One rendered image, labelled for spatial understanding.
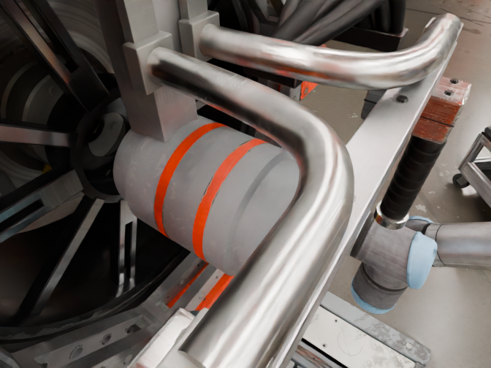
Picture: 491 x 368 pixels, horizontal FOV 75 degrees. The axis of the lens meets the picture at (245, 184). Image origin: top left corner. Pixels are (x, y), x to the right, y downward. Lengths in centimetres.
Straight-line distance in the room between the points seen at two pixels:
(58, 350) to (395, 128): 41
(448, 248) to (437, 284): 72
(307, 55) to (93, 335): 40
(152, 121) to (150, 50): 8
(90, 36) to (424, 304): 126
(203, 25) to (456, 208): 157
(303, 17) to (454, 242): 53
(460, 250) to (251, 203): 51
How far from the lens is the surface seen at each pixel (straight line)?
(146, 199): 33
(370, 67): 25
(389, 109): 26
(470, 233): 71
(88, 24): 55
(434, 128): 38
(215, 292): 60
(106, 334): 50
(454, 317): 140
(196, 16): 30
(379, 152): 22
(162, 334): 17
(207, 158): 30
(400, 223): 49
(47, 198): 40
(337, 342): 112
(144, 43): 26
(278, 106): 19
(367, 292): 69
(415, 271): 60
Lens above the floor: 111
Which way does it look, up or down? 45 degrees down
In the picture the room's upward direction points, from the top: straight up
